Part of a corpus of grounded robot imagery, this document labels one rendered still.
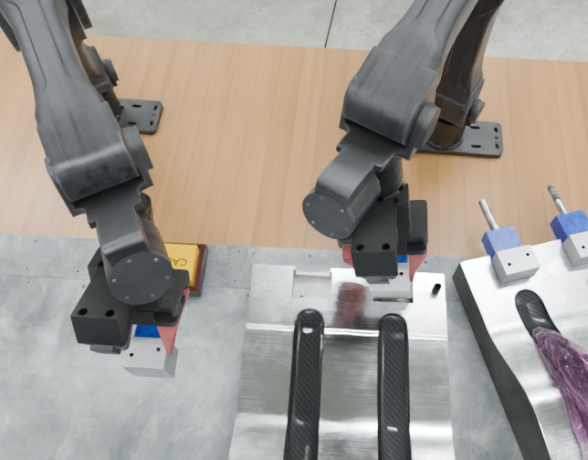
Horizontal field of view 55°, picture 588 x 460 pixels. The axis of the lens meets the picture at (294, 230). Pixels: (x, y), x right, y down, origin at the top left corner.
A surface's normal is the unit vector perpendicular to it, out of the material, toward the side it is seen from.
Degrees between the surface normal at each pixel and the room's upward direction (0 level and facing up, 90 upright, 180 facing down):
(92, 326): 62
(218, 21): 0
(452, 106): 93
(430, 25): 16
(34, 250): 0
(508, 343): 22
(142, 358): 2
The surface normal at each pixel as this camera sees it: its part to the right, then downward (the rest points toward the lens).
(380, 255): -0.15, 0.67
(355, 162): 0.08, -0.62
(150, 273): 0.37, 0.53
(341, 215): -0.54, 0.63
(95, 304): 0.01, -0.83
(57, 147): 0.03, -0.36
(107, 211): -0.21, -0.76
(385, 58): -0.18, -0.25
